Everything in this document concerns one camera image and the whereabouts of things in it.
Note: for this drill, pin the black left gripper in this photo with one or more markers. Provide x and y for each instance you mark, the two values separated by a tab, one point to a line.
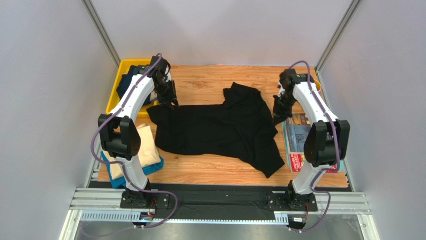
163	100

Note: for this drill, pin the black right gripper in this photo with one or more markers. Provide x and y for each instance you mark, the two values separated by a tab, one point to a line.
282	103

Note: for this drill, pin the black t shirt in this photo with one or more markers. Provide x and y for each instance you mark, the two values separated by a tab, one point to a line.
241	127

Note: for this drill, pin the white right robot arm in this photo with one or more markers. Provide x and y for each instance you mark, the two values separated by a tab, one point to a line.
327	141

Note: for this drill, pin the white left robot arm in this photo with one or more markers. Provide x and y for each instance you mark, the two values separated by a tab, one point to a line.
117	131

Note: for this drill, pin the dark blue book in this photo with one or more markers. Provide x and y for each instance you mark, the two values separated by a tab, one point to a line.
296	129

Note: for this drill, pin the yellow rimmed mug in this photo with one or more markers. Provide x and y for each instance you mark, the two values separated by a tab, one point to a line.
318	85

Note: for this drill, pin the navy blue folded shirt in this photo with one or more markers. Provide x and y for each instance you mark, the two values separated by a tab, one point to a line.
126	79

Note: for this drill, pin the red illustrated book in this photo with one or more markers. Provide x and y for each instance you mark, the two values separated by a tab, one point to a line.
296	162

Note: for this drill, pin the yellow plastic bin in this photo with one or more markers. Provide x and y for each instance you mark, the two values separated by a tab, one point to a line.
114	98

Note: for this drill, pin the cream folded shirt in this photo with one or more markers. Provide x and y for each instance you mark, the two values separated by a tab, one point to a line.
148	153

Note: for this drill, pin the teal folded shirt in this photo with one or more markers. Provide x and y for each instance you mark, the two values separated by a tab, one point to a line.
120	182

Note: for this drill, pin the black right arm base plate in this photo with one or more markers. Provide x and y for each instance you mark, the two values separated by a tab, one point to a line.
291	202

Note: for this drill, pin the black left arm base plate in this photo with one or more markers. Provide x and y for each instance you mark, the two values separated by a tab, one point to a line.
138	200

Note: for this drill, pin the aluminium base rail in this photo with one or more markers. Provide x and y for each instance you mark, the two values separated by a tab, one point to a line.
101	204

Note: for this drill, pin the left aluminium corner post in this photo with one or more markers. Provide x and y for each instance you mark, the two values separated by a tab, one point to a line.
100	28

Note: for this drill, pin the aluminium corner post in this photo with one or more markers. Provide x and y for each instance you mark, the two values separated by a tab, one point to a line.
338	33
100	28

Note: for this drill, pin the right aluminium corner post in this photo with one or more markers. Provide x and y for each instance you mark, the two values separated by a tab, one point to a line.
338	33

